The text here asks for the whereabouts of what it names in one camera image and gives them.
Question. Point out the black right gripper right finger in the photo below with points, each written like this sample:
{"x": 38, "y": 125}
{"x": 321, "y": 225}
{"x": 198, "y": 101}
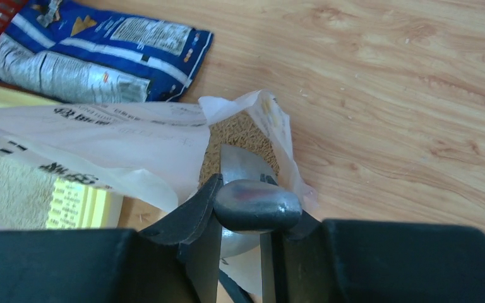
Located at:
{"x": 291, "y": 262}

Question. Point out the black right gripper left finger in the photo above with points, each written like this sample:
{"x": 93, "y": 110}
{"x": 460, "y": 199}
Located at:
{"x": 181, "y": 252}

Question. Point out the metal litter scoop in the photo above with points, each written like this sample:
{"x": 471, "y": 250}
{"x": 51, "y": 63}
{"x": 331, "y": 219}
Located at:
{"x": 250, "y": 202}

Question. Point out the black bag clip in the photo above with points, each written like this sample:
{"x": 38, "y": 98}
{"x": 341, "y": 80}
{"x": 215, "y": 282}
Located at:
{"x": 234, "y": 291}

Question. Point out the pink cat litter bag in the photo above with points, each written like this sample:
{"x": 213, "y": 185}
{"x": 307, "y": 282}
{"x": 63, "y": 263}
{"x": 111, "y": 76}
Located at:
{"x": 152, "y": 151}

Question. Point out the yellow plastic litter box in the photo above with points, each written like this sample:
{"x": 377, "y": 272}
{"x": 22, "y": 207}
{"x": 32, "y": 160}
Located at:
{"x": 33, "y": 199}

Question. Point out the blue chips bag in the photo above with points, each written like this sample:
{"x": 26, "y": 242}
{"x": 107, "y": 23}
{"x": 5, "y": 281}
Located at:
{"x": 78, "y": 54}

